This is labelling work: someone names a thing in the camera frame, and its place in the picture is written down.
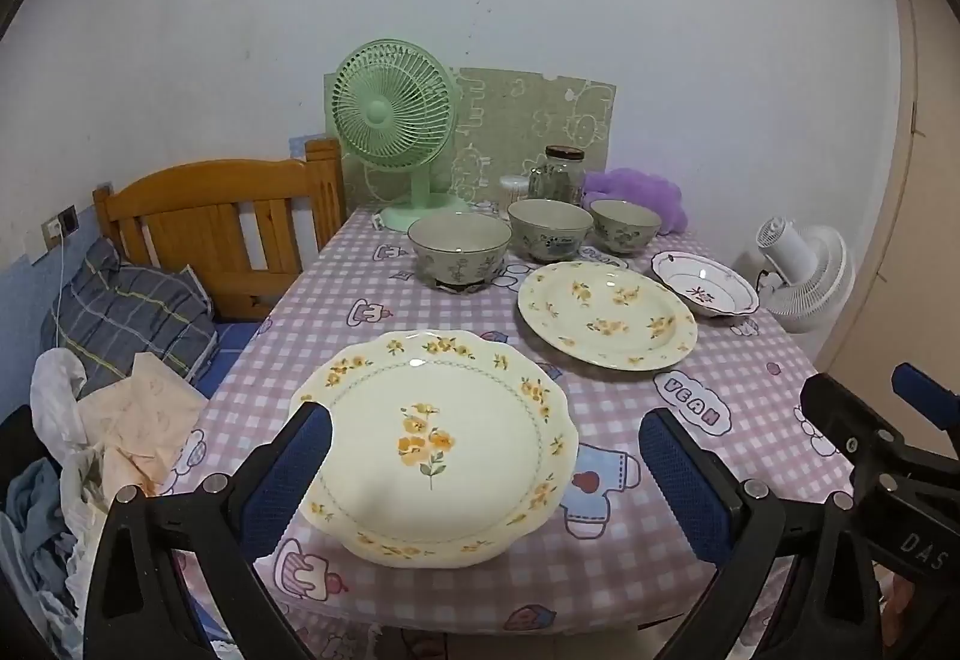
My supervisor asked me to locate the purple plush toy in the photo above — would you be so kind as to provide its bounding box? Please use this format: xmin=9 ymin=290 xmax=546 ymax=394
xmin=581 ymin=167 xmax=687 ymax=233

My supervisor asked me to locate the glass jar with dark lid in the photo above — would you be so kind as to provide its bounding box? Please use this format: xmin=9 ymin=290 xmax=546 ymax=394
xmin=529 ymin=145 xmax=587 ymax=205

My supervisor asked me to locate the grey plaid pillow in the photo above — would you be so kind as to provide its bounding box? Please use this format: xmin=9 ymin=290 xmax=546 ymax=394
xmin=41 ymin=238 xmax=218 ymax=398

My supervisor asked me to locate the white standing fan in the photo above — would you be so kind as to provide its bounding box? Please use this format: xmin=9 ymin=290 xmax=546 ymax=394
xmin=754 ymin=217 xmax=856 ymax=332

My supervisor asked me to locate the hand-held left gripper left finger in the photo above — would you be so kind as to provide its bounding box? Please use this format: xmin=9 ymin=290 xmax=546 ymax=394
xmin=81 ymin=401 xmax=333 ymax=660

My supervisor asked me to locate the blue bed sheet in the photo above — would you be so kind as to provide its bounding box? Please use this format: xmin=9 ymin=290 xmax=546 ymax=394
xmin=196 ymin=321 xmax=260 ymax=398

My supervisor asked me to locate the scalloped yellow floral plate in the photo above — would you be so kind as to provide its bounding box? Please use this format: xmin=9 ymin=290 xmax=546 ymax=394
xmin=289 ymin=328 xmax=580 ymax=569

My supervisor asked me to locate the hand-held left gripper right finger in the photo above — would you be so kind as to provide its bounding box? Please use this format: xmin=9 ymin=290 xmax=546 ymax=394
xmin=637 ymin=407 xmax=901 ymax=660

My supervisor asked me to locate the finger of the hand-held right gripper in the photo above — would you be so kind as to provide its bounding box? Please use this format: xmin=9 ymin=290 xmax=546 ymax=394
xmin=892 ymin=364 xmax=960 ymax=417
xmin=800 ymin=373 xmax=960 ymax=482

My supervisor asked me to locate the blue-grey garment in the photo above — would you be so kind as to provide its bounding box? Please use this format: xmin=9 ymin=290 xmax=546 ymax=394
xmin=0 ymin=461 xmax=80 ymax=631

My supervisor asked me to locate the round yellow floral plate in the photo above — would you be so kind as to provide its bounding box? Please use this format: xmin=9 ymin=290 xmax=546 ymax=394
xmin=517 ymin=261 xmax=698 ymax=368

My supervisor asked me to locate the white cable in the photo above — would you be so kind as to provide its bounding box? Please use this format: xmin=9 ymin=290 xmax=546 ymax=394
xmin=49 ymin=240 xmax=70 ymax=335

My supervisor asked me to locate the pink checked tablecloth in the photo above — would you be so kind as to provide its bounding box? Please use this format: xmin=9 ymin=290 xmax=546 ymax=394
xmin=161 ymin=206 xmax=871 ymax=660

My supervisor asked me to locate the peach cloth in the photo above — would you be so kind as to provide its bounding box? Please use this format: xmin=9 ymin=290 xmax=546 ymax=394
xmin=79 ymin=352 xmax=207 ymax=496

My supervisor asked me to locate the green desk fan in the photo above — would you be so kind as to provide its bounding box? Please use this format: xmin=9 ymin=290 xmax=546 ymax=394
xmin=330 ymin=37 xmax=472 ymax=233

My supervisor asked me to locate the grey-green floral ceramic bowl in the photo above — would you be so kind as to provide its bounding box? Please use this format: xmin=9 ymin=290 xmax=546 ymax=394
xmin=508 ymin=199 xmax=595 ymax=263
xmin=589 ymin=199 xmax=662 ymax=256
xmin=407 ymin=212 xmax=512 ymax=292

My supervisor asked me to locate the white cloth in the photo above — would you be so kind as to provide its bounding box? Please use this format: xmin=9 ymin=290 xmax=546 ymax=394
xmin=30 ymin=349 xmax=91 ymax=462

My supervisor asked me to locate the white red-rimmed plate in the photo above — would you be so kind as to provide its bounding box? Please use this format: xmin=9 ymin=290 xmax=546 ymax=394
xmin=649 ymin=251 xmax=760 ymax=318

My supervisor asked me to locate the wall socket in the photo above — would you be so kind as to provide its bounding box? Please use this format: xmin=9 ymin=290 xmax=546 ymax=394
xmin=41 ymin=204 xmax=80 ymax=250

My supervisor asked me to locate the green printed wall mat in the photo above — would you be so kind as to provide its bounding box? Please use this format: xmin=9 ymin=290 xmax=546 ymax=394
xmin=324 ymin=67 xmax=617 ymax=215

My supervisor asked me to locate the beige wardrobe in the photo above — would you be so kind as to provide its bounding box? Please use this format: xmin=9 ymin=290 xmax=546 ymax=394
xmin=814 ymin=0 xmax=960 ymax=406

